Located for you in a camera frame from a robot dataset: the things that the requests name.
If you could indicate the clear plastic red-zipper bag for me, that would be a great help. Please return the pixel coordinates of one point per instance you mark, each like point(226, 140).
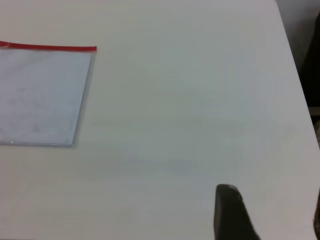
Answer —
point(50, 47)

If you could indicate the white paper stack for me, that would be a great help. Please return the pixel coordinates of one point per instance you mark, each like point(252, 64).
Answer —
point(45, 95)

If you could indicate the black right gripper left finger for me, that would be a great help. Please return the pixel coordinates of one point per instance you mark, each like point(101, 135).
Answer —
point(230, 215)

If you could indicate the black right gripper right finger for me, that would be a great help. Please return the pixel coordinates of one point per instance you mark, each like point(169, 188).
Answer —
point(317, 222)

